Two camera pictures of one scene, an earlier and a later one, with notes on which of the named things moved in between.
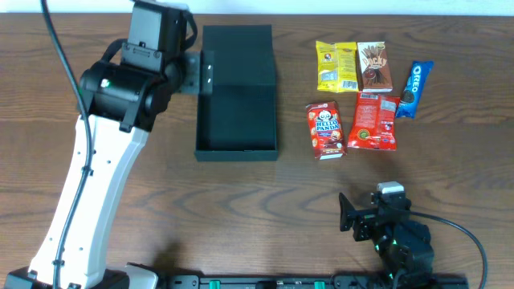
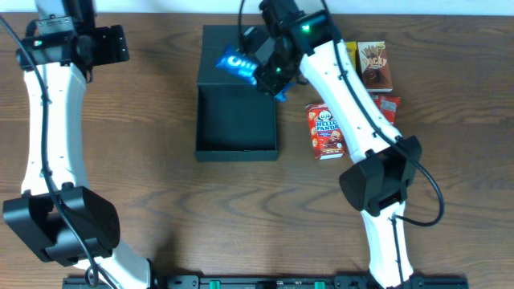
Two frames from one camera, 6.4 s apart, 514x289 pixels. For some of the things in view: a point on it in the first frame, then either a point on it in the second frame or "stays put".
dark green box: [238, 120] stays put
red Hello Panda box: [326, 130] stays put
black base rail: [356, 281] stays put
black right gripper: [362, 219] → [264, 64]
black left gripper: [206, 73] → [118, 43]
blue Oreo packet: [409, 97] → [246, 68]
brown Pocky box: [374, 68] stays put
